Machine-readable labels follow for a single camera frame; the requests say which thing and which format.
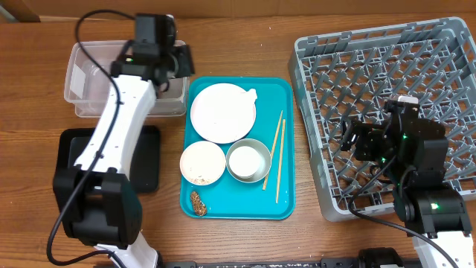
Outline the white napkin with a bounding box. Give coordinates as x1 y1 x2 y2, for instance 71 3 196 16
238 89 257 103

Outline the small pink bowl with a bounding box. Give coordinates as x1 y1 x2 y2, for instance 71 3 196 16
179 141 225 186

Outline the grey bowl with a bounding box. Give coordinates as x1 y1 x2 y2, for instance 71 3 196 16
226 138 271 183

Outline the white cup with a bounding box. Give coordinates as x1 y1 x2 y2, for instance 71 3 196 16
228 146 262 179

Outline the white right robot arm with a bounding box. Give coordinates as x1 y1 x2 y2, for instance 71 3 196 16
341 95 475 267

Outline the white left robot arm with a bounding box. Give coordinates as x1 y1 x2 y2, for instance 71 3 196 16
46 13 195 267

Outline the grey dishwasher rack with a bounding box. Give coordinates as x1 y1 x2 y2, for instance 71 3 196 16
289 17 475 222

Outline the clear plastic bin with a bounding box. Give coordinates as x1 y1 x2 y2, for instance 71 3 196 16
64 40 190 118

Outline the large pink plate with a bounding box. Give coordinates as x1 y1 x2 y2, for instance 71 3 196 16
190 83 257 144

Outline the black plastic tray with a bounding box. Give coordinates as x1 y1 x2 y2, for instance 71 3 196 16
56 126 161 194

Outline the wooden chopstick right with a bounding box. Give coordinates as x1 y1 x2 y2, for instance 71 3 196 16
275 119 286 204

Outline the wooden chopstick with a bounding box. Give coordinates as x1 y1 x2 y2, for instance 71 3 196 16
275 119 286 204
262 110 283 191

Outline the teal serving tray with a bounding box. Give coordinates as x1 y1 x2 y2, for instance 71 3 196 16
180 77 296 220

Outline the wooden chopstick left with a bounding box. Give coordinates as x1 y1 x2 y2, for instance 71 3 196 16
262 110 283 191

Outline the brown food scrap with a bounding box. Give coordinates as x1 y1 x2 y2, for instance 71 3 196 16
190 191 208 217

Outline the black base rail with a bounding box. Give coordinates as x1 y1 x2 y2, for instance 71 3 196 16
163 256 410 268

